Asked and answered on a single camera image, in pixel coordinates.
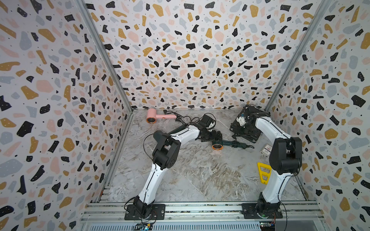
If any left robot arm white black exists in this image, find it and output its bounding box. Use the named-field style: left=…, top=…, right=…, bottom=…
left=124, top=124, right=222, bottom=220

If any green hair dryer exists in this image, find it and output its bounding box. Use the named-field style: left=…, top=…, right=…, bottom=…
left=212, top=140, right=254, bottom=150
left=169, top=124, right=188, bottom=134

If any pink hair dryer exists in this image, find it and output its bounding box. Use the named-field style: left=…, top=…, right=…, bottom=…
left=146, top=108, right=177, bottom=124

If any black case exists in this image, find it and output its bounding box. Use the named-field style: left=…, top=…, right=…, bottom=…
left=230, top=104, right=271, bottom=143

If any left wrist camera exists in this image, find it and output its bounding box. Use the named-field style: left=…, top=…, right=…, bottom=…
left=199, top=113, right=216, bottom=130

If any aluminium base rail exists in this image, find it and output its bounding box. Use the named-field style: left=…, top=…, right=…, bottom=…
left=80, top=201, right=329, bottom=231

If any green circuit board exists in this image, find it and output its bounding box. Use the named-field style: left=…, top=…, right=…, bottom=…
left=134, top=223, right=153, bottom=231

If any yellow triangular plastic piece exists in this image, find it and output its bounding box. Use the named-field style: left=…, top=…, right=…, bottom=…
left=257, top=162, right=272, bottom=185

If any black cord of pink dryer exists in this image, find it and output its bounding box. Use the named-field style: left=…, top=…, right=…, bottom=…
left=164, top=110, right=188, bottom=122

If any small card box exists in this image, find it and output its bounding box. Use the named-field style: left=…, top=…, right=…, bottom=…
left=260, top=144, right=272, bottom=157

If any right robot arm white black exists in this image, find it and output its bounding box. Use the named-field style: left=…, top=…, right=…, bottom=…
left=230, top=105, right=303, bottom=218

